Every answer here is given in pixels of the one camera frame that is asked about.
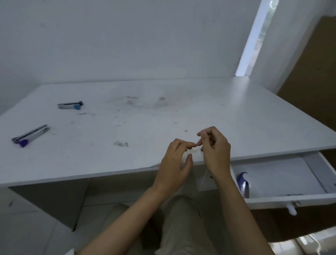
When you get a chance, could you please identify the person's right hand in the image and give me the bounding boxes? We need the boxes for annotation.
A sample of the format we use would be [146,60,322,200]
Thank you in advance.
[197,127,232,182]

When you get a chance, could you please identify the person's left hand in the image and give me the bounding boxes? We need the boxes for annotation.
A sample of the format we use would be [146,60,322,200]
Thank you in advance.
[153,138,198,195]

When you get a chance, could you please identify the person's right forearm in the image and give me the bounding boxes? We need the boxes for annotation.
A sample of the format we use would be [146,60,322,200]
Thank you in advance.
[213,175,275,255]

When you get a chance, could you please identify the person's left forearm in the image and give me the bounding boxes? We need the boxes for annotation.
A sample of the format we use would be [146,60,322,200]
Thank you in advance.
[76,184,179,255]

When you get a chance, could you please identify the purple and white packet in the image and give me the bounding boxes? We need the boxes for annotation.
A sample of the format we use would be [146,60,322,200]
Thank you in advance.
[236,172,250,199]

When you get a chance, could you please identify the beige trousers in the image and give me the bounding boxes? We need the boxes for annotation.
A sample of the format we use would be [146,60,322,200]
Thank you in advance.
[101,195,237,255]

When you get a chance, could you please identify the white desk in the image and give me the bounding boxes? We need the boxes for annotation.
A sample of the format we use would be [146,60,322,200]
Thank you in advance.
[0,76,336,232]

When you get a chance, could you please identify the white desk drawer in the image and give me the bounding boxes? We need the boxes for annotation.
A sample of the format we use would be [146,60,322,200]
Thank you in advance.
[230,151,336,211]

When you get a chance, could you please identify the white drawer knob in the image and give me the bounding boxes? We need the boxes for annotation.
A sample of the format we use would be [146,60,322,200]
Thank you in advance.
[286,201,301,216]

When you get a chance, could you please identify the narrow window opening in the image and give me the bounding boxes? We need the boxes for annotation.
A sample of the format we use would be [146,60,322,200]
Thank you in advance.
[235,0,279,77]

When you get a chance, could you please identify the brown wooden door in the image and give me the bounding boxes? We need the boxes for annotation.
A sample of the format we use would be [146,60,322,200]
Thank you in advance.
[277,16,336,132]

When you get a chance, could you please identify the blue-tipped nail clipper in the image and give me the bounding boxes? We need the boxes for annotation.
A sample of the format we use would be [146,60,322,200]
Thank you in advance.
[57,101,83,110]

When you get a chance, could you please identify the white plastic object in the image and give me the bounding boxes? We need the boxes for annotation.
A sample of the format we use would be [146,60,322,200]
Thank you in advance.
[295,228,336,255]

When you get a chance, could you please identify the purple-tipped nail clipper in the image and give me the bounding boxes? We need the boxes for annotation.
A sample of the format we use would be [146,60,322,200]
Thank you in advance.
[12,125,50,148]

